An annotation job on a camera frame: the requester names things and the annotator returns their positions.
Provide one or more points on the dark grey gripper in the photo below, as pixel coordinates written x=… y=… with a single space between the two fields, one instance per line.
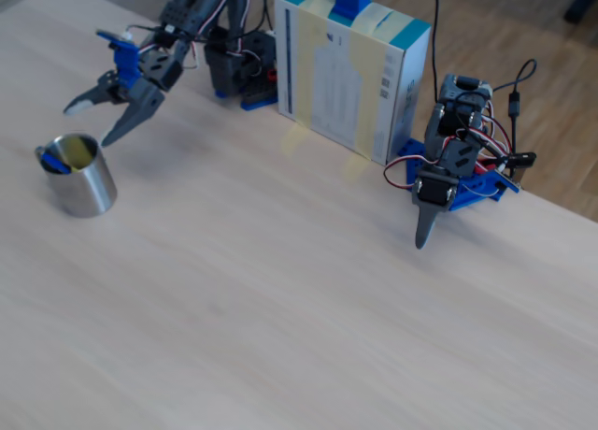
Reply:
x=146 y=98

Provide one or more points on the grey idle gripper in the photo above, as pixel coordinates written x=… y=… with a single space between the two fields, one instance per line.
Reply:
x=433 y=193

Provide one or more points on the blue capped ballpoint pen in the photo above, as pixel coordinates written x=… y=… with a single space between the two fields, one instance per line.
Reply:
x=53 y=162

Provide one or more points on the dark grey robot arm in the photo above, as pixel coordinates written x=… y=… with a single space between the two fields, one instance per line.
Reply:
x=229 y=65

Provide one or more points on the blue idle arm base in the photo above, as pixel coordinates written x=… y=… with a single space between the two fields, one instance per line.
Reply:
x=481 y=187

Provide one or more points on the silver metal cup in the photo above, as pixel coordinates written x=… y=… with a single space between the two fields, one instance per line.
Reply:
x=86 y=191

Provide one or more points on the yellow highlighter black cap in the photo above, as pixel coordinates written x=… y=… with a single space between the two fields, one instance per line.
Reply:
x=79 y=152

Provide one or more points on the yellow masking tape strip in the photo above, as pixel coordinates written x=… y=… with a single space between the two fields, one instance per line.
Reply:
x=356 y=168
x=295 y=142

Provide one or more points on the black plug connector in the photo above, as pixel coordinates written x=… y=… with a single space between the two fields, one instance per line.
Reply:
x=518 y=159

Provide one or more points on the red connector block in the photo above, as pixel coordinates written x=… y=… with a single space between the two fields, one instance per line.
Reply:
x=272 y=75

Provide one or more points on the white teal cardboard box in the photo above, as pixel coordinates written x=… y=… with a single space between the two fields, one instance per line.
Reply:
x=327 y=84

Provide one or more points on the black furniture foot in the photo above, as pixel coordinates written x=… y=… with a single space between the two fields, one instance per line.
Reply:
x=581 y=2

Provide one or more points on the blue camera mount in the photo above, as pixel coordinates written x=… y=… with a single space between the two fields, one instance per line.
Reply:
x=127 y=63

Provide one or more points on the black wrist camera board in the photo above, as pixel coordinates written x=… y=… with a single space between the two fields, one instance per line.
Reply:
x=112 y=36

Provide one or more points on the blue arm base plate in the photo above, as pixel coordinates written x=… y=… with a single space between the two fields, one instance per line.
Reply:
x=254 y=104

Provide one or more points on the blue camera post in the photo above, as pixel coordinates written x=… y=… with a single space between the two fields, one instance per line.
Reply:
x=350 y=0

